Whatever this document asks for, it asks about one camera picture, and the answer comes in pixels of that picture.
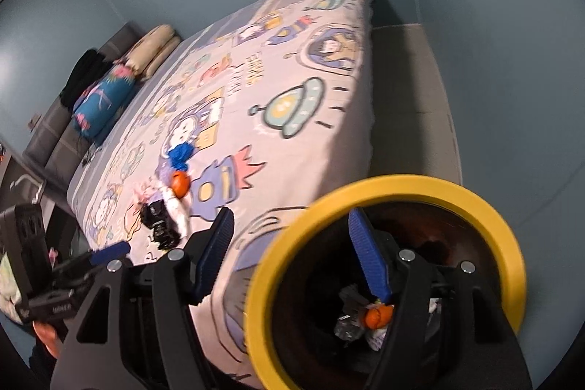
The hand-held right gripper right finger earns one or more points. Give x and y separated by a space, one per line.
370 253

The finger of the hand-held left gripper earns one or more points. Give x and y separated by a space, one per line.
112 254

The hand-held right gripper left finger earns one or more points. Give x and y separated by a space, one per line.
215 253

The white tissue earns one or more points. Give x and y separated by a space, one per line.
178 212

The black wrapper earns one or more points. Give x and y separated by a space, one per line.
157 221

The large orange wrapper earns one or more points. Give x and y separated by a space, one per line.
377 317

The pink tissue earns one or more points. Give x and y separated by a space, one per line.
146 191

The clear plastic wrapper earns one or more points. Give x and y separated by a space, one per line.
349 326

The small orange wrapper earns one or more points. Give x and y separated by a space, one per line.
180 184

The white paper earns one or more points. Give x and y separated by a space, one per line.
377 337

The blue plastic bag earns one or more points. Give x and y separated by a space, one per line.
182 154

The black trash bin yellow rim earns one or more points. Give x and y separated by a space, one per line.
480 212

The person's left hand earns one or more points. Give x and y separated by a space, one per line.
48 339

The grey padded headboard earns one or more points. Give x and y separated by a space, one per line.
55 134

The blue floral pillow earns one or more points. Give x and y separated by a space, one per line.
103 102

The black folded clothing pile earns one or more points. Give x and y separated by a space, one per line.
84 74

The beige folded quilt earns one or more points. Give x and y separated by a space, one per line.
151 42

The bed with cartoon sheet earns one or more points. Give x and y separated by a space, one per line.
292 52

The wall socket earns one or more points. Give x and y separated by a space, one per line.
34 121

